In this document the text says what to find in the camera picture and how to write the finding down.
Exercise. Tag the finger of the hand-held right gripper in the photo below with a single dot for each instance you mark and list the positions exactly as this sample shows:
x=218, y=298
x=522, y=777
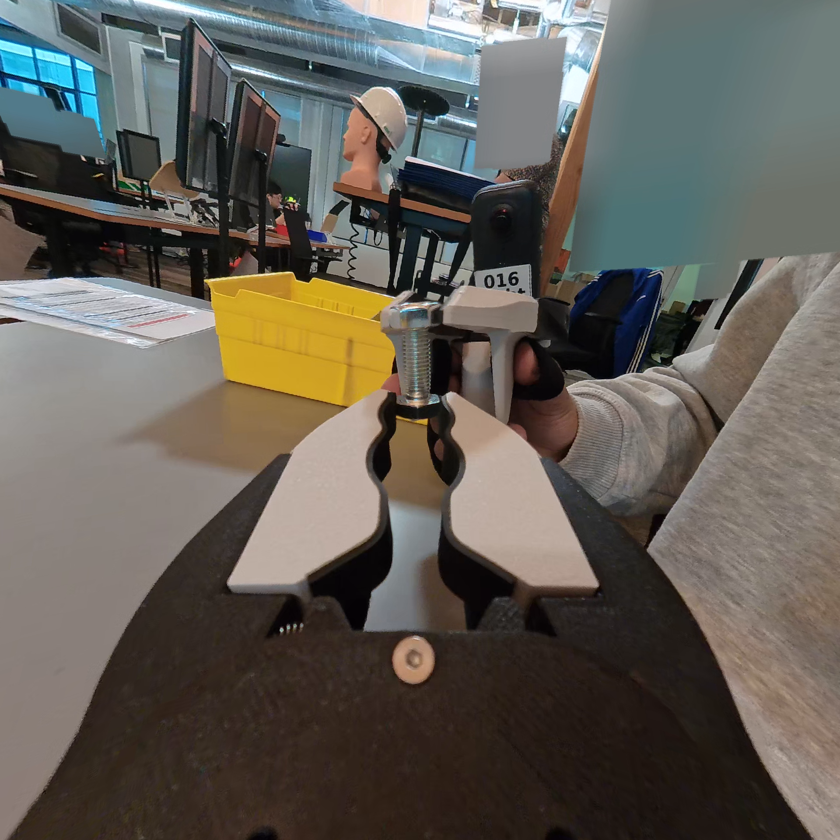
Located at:
x=492, y=312
x=400, y=305

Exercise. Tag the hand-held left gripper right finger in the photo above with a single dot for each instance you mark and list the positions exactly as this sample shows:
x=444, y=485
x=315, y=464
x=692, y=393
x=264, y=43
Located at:
x=518, y=512

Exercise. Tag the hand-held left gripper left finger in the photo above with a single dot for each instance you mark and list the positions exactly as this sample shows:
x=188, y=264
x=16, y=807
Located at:
x=315, y=512

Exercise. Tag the silver hex bolt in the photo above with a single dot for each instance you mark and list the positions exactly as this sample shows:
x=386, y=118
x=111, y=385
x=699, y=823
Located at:
x=415, y=354

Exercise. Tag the silver hex nut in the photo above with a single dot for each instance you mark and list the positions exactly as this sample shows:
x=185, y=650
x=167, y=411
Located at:
x=420, y=397

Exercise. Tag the person's right forearm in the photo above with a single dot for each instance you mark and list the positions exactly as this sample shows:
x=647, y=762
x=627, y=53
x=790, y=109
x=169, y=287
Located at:
x=649, y=420

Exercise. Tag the wooden standing desk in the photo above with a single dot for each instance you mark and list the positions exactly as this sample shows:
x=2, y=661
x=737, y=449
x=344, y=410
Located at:
x=407, y=207

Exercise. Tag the grey desk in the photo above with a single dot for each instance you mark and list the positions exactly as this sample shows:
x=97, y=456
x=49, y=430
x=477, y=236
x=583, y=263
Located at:
x=98, y=459

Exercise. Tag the person's right hand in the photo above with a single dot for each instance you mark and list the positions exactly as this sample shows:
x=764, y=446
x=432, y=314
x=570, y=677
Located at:
x=548, y=423

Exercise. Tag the stack of blue folders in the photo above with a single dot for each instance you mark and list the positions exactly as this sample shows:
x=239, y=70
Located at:
x=439, y=174

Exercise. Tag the black office chair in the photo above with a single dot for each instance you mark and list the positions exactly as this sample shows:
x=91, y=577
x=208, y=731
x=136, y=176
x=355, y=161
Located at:
x=302, y=243

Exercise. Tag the yellow plastic bin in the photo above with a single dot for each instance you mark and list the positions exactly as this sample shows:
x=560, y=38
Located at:
x=289, y=341

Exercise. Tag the blue jacket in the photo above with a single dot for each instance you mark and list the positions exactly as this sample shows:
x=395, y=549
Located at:
x=617, y=321

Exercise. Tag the mannequin head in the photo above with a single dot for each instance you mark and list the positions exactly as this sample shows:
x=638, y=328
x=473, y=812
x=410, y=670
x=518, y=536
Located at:
x=361, y=157

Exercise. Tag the black disc on pole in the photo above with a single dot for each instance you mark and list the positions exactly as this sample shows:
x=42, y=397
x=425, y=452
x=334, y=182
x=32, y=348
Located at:
x=423, y=100

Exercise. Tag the white hard hat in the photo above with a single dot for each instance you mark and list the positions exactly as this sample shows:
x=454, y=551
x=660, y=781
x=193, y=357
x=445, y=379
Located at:
x=384, y=115

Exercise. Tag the medium black monitor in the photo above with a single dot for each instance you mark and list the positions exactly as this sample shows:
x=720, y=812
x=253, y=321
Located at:
x=253, y=151

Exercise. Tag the person's grey sweatshirt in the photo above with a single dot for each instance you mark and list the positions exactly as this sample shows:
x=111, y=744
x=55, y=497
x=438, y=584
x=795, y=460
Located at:
x=774, y=525

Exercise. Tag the large black monitor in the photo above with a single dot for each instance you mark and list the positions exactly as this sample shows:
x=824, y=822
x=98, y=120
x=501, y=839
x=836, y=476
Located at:
x=203, y=111

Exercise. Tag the laminated paper sheet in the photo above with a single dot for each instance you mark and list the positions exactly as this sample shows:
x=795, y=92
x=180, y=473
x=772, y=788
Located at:
x=98, y=305

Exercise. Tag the small black monitor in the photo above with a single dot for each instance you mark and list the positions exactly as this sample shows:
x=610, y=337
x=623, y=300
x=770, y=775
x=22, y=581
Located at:
x=139, y=154

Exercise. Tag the long wooden office table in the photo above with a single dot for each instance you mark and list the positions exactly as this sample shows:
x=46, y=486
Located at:
x=98, y=210

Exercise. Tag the wooden post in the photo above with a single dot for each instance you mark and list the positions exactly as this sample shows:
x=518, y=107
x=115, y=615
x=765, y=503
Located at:
x=568, y=197

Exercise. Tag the silver air duct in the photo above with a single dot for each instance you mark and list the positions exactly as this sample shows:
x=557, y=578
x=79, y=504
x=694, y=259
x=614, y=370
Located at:
x=295, y=29

